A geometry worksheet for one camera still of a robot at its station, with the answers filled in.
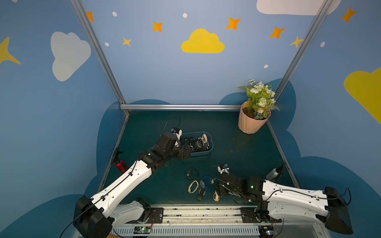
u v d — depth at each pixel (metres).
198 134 1.04
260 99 0.91
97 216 0.37
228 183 0.57
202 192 0.82
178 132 0.69
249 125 0.99
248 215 0.75
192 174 0.87
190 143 0.98
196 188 0.84
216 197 0.78
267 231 0.71
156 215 0.75
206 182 0.85
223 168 0.71
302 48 0.84
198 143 1.01
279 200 0.49
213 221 0.73
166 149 0.57
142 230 0.71
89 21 0.74
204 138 1.01
